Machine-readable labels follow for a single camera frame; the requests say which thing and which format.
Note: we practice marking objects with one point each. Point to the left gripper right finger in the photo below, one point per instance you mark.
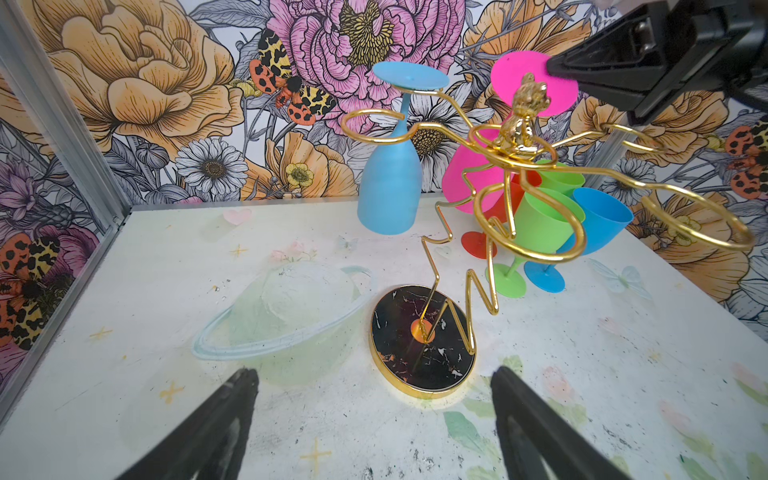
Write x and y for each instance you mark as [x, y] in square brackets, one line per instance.
[535, 440]

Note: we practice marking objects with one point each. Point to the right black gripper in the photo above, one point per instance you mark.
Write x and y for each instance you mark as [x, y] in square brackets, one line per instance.
[698, 45]

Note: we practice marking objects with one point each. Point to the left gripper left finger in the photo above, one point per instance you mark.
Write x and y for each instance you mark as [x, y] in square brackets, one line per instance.
[211, 442]

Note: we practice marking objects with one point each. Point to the green wine glass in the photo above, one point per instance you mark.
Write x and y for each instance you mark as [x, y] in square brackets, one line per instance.
[540, 228]
[564, 182]

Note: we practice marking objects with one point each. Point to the red wine glass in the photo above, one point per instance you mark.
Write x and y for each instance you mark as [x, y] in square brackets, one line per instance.
[474, 242]

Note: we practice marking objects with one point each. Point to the back light blue wine glass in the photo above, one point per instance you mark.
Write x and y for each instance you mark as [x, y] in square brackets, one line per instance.
[391, 183]

